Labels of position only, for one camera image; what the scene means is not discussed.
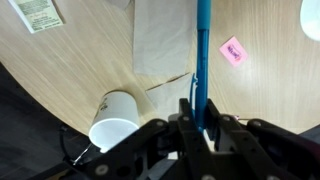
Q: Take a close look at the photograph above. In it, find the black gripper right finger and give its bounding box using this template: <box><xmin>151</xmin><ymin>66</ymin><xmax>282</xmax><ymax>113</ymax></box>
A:
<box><xmin>205</xmin><ymin>99</ymin><xmax>220</xmax><ymax>134</ymax></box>

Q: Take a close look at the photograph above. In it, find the pink sweetener packet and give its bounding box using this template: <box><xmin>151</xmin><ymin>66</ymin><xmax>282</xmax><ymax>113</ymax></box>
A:
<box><xmin>219</xmin><ymin>36</ymin><xmax>248</xmax><ymax>67</ymax></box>

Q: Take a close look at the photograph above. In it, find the green white sachet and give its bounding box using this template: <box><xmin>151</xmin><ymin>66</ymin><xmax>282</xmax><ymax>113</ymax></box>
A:
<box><xmin>8</xmin><ymin>0</ymin><xmax>63</xmax><ymax>34</ymax></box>

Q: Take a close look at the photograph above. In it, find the brown napkin by cup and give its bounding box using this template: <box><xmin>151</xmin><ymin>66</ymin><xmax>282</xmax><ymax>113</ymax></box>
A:
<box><xmin>146</xmin><ymin>73</ymin><xmax>192</xmax><ymax>114</ymax></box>

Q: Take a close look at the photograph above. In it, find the blue pen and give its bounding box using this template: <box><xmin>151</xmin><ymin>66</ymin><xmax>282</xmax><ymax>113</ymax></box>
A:
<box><xmin>190</xmin><ymin>0</ymin><xmax>211</xmax><ymax>132</ymax></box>

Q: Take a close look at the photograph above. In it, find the brown napkin centre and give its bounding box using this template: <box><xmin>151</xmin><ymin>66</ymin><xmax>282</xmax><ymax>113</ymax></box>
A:
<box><xmin>133</xmin><ymin>0</ymin><xmax>196</xmax><ymax>76</ymax></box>

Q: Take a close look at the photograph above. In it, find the round wooden table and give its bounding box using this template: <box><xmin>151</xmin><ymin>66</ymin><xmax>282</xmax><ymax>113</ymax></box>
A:
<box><xmin>0</xmin><ymin>0</ymin><xmax>320</xmax><ymax>133</ymax></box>

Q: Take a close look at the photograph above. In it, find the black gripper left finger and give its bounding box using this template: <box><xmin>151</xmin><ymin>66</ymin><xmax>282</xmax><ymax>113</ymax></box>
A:
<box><xmin>178</xmin><ymin>98</ymin><xmax>197</xmax><ymax>132</ymax></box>

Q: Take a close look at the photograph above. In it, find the white paper cup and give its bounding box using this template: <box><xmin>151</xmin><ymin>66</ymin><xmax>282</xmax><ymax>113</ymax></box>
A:
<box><xmin>89</xmin><ymin>91</ymin><xmax>140</xmax><ymax>153</ymax></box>

